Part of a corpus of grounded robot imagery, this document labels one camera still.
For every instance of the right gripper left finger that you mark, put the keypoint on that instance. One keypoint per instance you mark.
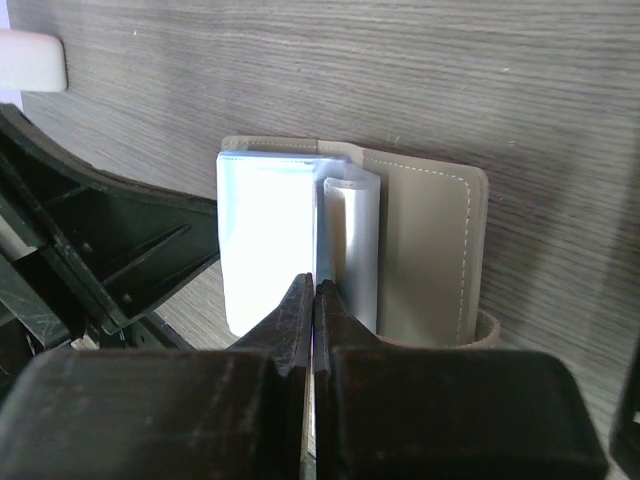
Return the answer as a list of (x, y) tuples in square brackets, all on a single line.
[(237, 413)]

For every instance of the gold credit card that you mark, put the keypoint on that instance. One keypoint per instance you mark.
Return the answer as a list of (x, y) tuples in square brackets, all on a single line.
[(311, 430)]

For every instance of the grey leather card holder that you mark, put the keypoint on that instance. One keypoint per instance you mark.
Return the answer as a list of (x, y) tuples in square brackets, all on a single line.
[(433, 224)]

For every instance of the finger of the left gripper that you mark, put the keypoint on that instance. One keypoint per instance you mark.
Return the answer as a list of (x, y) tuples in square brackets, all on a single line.
[(82, 248)]

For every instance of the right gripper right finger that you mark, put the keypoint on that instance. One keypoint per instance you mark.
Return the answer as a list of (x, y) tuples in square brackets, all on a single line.
[(390, 412)]

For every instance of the black card box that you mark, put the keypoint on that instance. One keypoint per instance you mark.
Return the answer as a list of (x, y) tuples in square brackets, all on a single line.
[(624, 436)]

